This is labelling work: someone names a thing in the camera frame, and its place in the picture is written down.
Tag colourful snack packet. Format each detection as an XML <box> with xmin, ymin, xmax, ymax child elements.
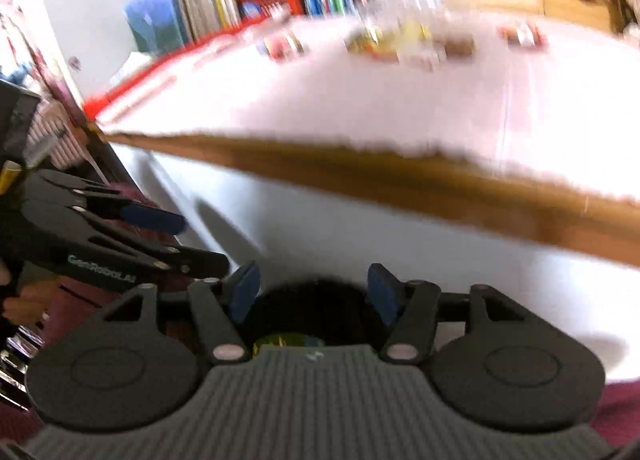
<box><xmin>498</xmin><ymin>22</ymin><xmax>548</xmax><ymax>50</ymax></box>

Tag red folded cloth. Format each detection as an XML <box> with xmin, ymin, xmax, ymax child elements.
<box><xmin>82</xmin><ymin>15</ymin><xmax>268</xmax><ymax>121</ymax></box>

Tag red striped trousers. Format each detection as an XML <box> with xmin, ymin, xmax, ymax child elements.
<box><xmin>592</xmin><ymin>380</ymin><xmax>640</xmax><ymax>446</ymax></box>

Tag person's left hand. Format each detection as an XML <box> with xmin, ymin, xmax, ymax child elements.
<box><xmin>1</xmin><ymin>262</ymin><xmax>61</xmax><ymax>326</ymax></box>

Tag black trash bin bag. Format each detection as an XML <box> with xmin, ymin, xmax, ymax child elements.
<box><xmin>238</xmin><ymin>278</ymin><xmax>390</xmax><ymax>350</ymax></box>

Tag large blue book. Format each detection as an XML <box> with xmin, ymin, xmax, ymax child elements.
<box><xmin>125</xmin><ymin>0</ymin><xmax>192</xmax><ymax>55</ymax></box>

